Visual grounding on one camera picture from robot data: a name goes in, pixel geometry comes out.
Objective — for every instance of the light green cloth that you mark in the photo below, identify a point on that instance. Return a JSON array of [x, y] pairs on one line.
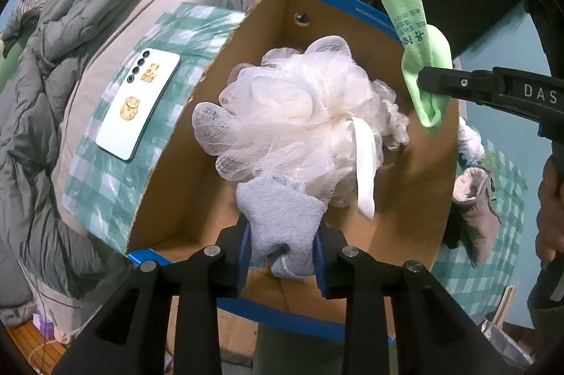
[[418, 44]]

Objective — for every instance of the grey knit sock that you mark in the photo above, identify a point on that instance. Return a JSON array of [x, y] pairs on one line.
[[282, 212]]

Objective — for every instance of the white smartphone with cat stickers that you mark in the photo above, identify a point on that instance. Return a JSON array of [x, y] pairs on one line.
[[141, 101]]

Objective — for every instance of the green checked tablecloth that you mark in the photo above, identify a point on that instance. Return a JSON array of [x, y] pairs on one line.
[[114, 190]]

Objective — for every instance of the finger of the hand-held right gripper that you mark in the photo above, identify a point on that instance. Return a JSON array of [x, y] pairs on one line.
[[484, 86]]

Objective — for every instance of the blue cardboard box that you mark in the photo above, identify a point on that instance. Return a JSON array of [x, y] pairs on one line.
[[198, 203]]

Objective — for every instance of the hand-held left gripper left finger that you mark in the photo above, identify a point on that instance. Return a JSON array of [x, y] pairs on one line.
[[244, 262]]

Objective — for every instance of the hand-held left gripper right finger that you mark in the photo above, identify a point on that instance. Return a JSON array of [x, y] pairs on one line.
[[319, 267]]

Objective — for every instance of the brown fleece slipper sock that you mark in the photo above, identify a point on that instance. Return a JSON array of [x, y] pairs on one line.
[[480, 220]]

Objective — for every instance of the grey puffer jacket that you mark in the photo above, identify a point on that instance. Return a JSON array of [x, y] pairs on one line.
[[35, 137]]

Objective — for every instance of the person's right hand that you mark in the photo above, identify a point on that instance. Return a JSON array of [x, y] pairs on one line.
[[553, 212]]

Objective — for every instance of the person's olive trousers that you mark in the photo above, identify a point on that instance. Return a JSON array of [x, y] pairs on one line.
[[291, 353]]

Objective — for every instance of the striped cloth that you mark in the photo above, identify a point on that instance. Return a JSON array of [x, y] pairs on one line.
[[26, 13]]

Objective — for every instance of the white mesh bath pouf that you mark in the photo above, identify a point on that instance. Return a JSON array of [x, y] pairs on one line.
[[299, 106]]

